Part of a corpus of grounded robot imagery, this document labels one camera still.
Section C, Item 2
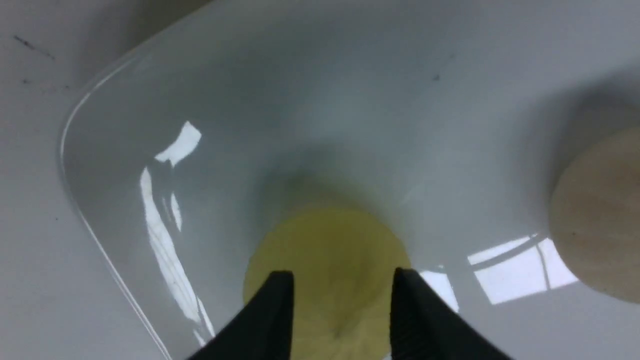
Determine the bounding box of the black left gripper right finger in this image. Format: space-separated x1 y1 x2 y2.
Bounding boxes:
390 268 509 360

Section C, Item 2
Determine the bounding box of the yellow steamed bun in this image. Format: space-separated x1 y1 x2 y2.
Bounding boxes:
243 208 411 360

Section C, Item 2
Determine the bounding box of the white steamed bun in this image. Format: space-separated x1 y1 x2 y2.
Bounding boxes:
549 127 640 304

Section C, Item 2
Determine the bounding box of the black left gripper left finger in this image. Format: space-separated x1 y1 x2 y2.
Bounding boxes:
189 270 295 360

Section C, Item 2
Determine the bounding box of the white rectangular plate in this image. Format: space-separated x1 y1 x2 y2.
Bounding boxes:
61 0 639 360

